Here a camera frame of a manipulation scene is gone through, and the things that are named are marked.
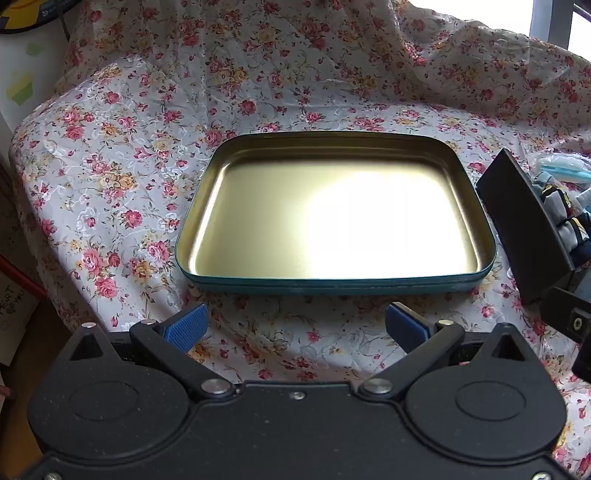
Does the black triangular case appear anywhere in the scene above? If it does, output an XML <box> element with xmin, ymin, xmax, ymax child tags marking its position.
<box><xmin>475</xmin><ymin>148</ymin><xmax>579</xmax><ymax>305</ymax></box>

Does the white cardboard box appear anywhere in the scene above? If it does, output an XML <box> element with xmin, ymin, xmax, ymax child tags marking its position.
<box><xmin>0</xmin><ymin>28</ymin><xmax>70</xmax><ymax>134</ymax></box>

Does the floral cloth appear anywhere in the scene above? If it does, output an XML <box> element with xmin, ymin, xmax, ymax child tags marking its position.
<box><xmin>9</xmin><ymin>0</ymin><xmax>591</xmax><ymax>476</ymax></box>

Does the red stick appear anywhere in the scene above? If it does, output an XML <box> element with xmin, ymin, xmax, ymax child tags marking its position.
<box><xmin>0</xmin><ymin>255</ymin><xmax>47</xmax><ymax>298</ymax></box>

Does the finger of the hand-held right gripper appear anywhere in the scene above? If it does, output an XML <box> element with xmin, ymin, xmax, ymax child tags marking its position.
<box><xmin>540</xmin><ymin>286</ymin><xmax>591</xmax><ymax>344</ymax></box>

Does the grey window frame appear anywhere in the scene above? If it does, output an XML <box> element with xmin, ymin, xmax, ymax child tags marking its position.
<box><xmin>529</xmin><ymin>9</ymin><xmax>591</xmax><ymax>52</ymax></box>

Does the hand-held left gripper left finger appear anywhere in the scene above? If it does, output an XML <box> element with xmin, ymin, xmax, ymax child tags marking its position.
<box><xmin>68</xmin><ymin>302</ymin><xmax>236</xmax><ymax>400</ymax></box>

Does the teal tin tray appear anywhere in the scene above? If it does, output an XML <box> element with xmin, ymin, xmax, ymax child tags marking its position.
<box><xmin>174</xmin><ymin>130</ymin><xmax>497</xmax><ymax>296</ymax></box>

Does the clear plastic bag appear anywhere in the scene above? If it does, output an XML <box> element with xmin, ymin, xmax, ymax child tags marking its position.
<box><xmin>524</xmin><ymin>150</ymin><xmax>591</xmax><ymax>183</ymax></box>

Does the white handwritten card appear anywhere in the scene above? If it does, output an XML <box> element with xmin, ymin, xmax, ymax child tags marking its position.
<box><xmin>0</xmin><ymin>268</ymin><xmax>42</xmax><ymax>366</ymax></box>

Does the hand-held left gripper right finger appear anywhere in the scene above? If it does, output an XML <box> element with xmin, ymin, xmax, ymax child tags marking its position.
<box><xmin>358</xmin><ymin>302</ymin><xmax>532</xmax><ymax>400</ymax></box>

